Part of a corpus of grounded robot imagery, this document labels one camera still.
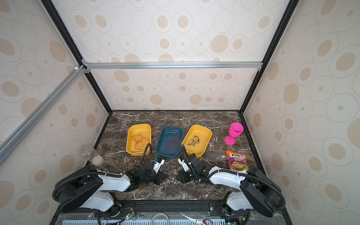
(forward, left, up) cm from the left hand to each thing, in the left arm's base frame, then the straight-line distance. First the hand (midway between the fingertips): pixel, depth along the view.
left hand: (171, 176), depth 83 cm
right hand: (0, -5, 0) cm, 5 cm away
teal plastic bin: (+29, +7, -2) cm, 30 cm away
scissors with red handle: (-22, -17, -1) cm, 28 cm away
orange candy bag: (+9, -41, 0) cm, 42 cm away
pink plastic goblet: (+26, -41, +11) cm, 50 cm away
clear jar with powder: (+10, +48, +1) cm, 49 cm away
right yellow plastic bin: (+32, -22, -2) cm, 39 cm away
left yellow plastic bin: (+35, +22, -1) cm, 41 cm away
